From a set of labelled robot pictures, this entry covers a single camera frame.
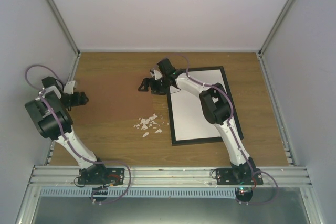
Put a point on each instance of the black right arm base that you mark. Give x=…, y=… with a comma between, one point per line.
x=229, y=176

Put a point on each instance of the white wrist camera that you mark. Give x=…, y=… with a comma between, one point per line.
x=156, y=74
x=70, y=87

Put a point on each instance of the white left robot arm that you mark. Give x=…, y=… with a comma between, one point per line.
x=49, y=113

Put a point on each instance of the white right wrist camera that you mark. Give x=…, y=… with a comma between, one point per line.
x=156, y=74

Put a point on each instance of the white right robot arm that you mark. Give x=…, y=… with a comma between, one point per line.
x=218, y=109

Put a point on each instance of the brown backing board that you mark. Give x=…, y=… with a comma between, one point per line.
x=112, y=97

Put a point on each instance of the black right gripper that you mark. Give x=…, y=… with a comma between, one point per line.
x=146, y=82

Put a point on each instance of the aluminium mounting rail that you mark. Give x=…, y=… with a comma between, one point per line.
x=142, y=176

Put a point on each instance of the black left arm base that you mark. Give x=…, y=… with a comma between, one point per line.
x=100, y=176

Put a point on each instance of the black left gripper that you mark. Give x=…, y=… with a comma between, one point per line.
x=77, y=102

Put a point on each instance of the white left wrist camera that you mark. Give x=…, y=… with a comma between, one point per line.
x=70, y=87

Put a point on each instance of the grey slotted cable duct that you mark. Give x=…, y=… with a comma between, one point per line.
x=145, y=192

